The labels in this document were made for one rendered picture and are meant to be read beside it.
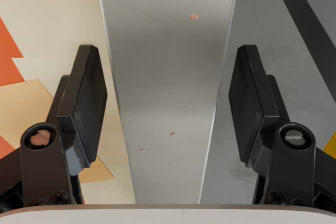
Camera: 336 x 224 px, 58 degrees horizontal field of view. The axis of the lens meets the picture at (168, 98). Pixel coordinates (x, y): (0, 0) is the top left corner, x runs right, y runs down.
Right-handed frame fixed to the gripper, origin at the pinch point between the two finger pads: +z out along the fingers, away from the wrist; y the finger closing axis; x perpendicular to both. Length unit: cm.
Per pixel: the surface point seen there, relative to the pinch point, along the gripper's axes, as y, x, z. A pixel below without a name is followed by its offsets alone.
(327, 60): 17.1, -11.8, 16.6
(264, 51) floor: 43, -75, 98
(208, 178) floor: 29, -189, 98
